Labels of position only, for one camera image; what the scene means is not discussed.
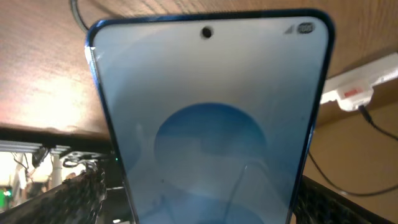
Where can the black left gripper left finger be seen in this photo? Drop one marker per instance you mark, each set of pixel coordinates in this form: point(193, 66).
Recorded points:
point(76, 200)

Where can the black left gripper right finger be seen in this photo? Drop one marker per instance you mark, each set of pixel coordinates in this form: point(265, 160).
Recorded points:
point(317, 204)

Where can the blue Galaxy smartphone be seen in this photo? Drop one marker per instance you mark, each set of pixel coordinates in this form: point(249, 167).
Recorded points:
point(211, 116)

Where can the white power strip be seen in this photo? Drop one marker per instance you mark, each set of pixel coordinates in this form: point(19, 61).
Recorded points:
point(376, 72)

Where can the white USB charger plug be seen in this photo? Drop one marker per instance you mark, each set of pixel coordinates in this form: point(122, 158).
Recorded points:
point(353, 95)

